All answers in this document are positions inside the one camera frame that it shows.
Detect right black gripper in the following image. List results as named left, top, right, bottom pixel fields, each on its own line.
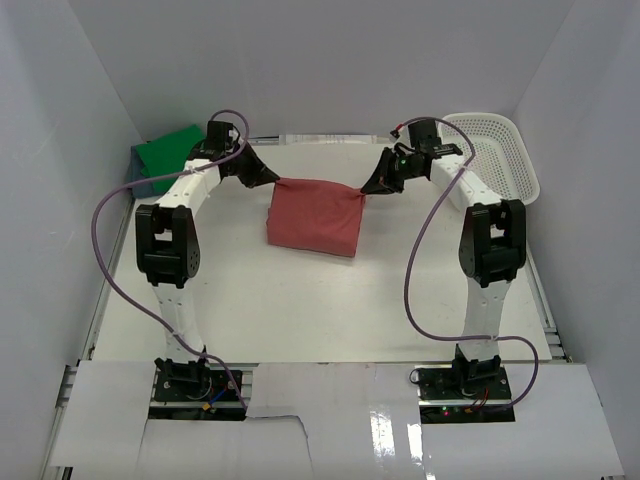
left=361, top=148, right=423, bottom=196

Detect red t-shirt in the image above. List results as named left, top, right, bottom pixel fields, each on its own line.
left=266, top=178, right=366, bottom=258

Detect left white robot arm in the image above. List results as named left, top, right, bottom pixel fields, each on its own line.
left=135, top=120, right=279, bottom=400

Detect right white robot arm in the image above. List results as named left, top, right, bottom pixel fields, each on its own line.
left=361, top=117, right=526, bottom=399

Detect white paper sheets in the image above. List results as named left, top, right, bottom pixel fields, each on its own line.
left=278, top=134, right=377, bottom=146

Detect green folded t-shirt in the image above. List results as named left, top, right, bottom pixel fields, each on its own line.
left=130, top=125, right=205, bottom=182

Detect blue folded t-shirt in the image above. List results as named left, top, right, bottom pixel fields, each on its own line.
left=124, top=144, right=161, bottom=201

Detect white plastic basket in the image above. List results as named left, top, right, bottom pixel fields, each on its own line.
left=444, top=112, right=540, bottom=205

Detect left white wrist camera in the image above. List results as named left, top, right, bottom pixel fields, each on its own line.
left=228, top=126, right=243, bottom=145

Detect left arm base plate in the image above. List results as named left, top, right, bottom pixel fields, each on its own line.
left=148, top=362, right=246, bottom=422

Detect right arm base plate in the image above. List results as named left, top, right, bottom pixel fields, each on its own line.
left=409, top=366, right=516, bottom=425

